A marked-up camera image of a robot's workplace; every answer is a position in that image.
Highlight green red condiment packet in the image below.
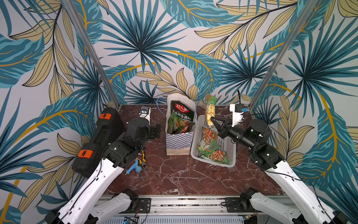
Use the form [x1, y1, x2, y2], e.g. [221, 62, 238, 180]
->
[167, 114, 195, 134]

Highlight blue checkered paper bag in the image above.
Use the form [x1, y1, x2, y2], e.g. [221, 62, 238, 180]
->
[162, 93, 197, 156]

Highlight green barcode condiment packet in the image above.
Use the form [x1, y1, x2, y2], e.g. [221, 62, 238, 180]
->
[206, 94, 218, 128]

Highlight dark green condiment packet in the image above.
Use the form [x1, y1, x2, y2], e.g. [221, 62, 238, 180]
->
[171, 100, 194, 122]

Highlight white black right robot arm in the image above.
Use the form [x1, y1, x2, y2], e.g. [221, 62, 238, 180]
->
[211, 117, 348, 224]

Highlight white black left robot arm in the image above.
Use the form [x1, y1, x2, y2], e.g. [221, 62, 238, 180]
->
[44, 117, 161, 224]

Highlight green white condiment packet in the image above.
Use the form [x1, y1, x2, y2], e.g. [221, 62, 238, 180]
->
[198, 127, 220, 156]

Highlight green soup condiment packet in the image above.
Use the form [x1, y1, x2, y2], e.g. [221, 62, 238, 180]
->
[204, 150, 229, 164]

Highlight white plastic basket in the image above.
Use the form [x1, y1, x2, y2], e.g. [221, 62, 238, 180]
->
[190, 115, 236, 168]

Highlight yellow black pliers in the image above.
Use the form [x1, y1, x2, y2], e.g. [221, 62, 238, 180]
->
[140, 150, 147, 170]

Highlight blue plastic tool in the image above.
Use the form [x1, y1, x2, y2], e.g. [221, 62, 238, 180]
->
[125, 158, 142, 175]

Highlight black tool case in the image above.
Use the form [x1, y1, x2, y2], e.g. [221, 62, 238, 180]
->
[72, 108, 125, 178]

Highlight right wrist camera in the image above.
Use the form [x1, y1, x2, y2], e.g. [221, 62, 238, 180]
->
[229, 103, 249, 127]

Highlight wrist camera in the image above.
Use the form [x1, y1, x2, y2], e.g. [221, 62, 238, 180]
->
[139, 106, 151, 122]
[229, 103, 249, 127]

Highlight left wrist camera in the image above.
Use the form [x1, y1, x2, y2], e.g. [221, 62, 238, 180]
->
[139, 106, 151, 122]

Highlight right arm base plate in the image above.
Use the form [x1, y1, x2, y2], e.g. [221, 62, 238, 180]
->
[221, 194, 254, 213]

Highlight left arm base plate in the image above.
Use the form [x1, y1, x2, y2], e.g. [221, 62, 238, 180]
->
[122, 197, 152, 214]

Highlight aluminium front rail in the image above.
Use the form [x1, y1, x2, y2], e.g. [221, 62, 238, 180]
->
[67, 195, 294, 224]

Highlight left aluminium corner post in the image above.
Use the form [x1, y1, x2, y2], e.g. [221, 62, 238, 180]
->
[62, 0, 121, 111]

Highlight aluminium corner post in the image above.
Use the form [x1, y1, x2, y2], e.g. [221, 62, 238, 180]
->
[249, 1, 319, 109]
[62, 0, 121, 111]

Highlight right aluminium corner post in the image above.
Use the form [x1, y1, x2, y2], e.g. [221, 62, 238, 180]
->
[249, 1, 319, 109]

